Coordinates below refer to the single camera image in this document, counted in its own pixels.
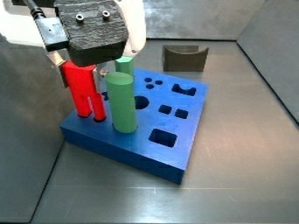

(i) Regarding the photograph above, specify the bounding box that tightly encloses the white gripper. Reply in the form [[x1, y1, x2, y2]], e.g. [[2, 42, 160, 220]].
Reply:
[[0, 0, 148, 95]]

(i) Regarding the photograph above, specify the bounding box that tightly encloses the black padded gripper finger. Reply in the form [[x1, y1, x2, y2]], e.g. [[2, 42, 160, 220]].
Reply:
[[47, 51, 67, 88]]

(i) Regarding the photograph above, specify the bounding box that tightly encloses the red square-circle block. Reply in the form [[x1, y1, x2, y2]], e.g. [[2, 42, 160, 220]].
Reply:
[[61, 61, 106, 122]]

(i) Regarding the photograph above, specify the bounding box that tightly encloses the blue foam peg board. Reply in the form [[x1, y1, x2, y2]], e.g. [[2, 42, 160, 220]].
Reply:
[[59, 69, 208, 184]]

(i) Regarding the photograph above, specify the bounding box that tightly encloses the black curved fixture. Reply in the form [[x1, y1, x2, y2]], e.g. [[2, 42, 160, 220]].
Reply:
[[162, 45, 209, 72]]

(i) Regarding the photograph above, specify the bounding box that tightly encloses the green hexagonal peg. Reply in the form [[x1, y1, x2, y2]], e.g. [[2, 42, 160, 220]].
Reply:
[[114, 56, 134, 76]]

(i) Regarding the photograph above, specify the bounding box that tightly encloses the green round peg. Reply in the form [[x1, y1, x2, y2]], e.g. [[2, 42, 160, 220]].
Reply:
[[105, 72, 136, 133]]

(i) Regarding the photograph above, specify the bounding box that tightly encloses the black cable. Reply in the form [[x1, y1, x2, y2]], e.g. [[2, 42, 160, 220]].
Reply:
[[21, 0, 70, 53]]

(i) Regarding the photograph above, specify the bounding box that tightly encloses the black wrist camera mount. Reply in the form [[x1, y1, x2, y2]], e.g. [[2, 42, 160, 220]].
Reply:
[[53, 0, 128, 67]]

